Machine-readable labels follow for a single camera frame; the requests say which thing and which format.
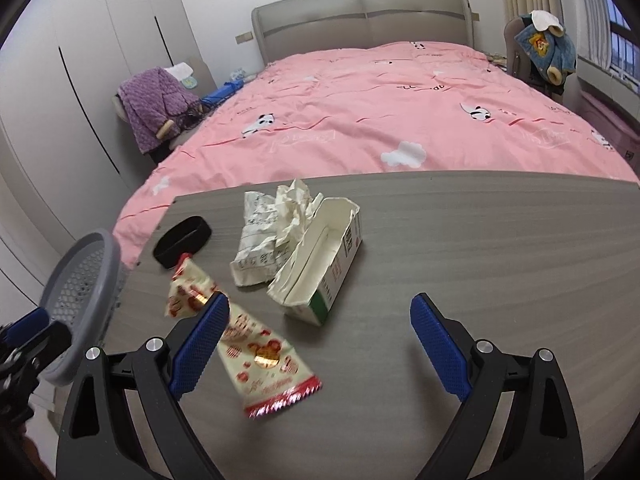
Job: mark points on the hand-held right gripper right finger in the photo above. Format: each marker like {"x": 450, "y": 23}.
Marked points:
{"x": 440, "y": 350}

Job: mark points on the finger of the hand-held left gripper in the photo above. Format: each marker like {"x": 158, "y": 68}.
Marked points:
{"x": 30, "y": 325}
{"x": 50, "y": 345}

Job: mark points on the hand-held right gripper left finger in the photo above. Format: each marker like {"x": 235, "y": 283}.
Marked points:
{"x": 200, "y": 350}

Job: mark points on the red and white snack wrapper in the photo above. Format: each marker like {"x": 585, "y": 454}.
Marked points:
{"x": 260, "y": 360}

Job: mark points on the grey perforated plastic basket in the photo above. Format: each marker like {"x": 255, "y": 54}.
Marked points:
{"x": 85, "y": 270}

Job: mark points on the white plastic packaging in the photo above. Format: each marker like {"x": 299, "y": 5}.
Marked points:
{"x": 255, "y": 255}

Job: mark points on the white carton box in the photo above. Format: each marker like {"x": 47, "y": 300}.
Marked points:
{"x": 325, "y": 280}

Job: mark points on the white tissue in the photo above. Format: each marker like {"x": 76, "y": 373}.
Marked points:
{"x": 295, "y": 205}

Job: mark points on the grey wooden desk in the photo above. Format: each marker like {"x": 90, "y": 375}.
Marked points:
{"x": 475, "y": 240}

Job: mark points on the bed with pink duvet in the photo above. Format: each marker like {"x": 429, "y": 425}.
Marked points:
{"x": 375, "y": 110}

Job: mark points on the purple fuzzy garment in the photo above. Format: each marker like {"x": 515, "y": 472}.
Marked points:
{"x": 150, "y": 105}

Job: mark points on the blue flat item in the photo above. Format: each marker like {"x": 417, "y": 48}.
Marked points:
{"x": 222, "y": 92}

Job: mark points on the white printed cloth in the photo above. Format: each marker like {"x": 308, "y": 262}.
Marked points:
{"x": 182, "y": 75}

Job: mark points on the beige chair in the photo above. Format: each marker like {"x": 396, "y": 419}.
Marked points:
{"x": 204, "y": 74}

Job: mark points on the white wardrobe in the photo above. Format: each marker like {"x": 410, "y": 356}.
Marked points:
{"x": 100, "y": 35}

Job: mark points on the chair with grey backrest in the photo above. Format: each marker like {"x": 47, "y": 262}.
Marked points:
{"x": 512, "y": 40}

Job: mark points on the blue denim jacket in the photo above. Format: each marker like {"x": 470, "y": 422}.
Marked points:
{"x": 542, "y": 47}

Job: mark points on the beige upholstered bed headboard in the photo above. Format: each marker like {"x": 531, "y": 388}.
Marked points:
{"x": 360, "y": 15}

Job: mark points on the window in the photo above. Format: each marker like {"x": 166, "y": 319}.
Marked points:
{"x": 622, "y": 40}

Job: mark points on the beige wall switch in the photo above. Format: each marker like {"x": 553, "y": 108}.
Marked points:
{"x": 244, "y": 37}

